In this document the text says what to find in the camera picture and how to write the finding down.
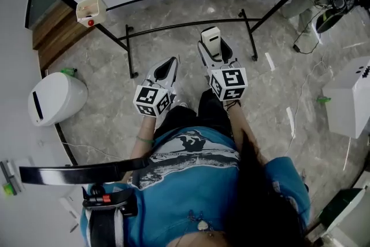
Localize green bracelet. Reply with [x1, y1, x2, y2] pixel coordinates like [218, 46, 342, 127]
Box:
[136, 135, 156, 145]

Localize black clamp with red button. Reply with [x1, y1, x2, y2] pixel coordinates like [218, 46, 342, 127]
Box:
[82, 184, 139, 217]

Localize black curved mount bar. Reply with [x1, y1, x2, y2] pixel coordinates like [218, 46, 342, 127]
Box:
[18, 157, 151, 186]

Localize white rounded appliance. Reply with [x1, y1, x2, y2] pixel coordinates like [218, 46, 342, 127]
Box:
[27, 72, 89, 127]

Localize black green office chair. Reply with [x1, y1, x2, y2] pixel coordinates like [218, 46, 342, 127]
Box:
[315, 7, 341, 34]

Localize black chest strap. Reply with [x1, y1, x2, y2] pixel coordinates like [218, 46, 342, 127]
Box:
[86, 208, 125, 247]

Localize dark glass panel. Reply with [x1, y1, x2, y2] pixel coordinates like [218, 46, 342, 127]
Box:
[25, 0, 60, 30]

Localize person's black trousers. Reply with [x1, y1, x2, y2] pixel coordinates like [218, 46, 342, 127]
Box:
[153, 89, 235, 142]

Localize white marker holder box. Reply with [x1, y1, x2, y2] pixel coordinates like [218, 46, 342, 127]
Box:
[76, 0, 108, 27]

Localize silver pendant necklace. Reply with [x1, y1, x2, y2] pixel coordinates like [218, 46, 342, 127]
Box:
[186, 209, 216, 232]

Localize wooden platform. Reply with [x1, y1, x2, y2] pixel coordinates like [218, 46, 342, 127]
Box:
[32, 1, 96, 70]

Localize black wrist cord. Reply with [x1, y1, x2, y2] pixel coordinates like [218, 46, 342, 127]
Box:
[224, 99, 241, 110]

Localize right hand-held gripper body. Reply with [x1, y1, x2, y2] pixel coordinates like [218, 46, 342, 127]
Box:
[204, 62, 249, 102]

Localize black power adapter cable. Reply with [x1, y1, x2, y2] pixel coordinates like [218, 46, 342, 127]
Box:
[293, 17, 319, 55]

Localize small white rectangular device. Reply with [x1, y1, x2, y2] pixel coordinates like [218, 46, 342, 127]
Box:
[201, 26, 223, 57]

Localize dark green white-framed panel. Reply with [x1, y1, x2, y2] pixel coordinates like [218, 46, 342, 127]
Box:
[319, 187, 367, 230]

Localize thin white cable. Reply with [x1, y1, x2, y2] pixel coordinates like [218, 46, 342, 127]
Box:
[280, 51, 333, 156]

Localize person's right forearm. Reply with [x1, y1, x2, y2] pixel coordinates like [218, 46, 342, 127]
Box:
[224, 99, 261, 160]

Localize person's left forearm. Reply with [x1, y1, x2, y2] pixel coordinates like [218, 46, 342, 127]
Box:
[129, 115, 157, 165]

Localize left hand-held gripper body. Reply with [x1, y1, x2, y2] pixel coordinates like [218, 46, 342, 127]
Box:
[132, 80, 177, 118]

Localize white cabinet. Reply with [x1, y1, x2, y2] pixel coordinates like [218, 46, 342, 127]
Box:
[322, 56, 370, 139]

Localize person's blue printed t-shirt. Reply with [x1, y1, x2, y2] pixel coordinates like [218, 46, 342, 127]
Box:
[80, 127, 312, 247]

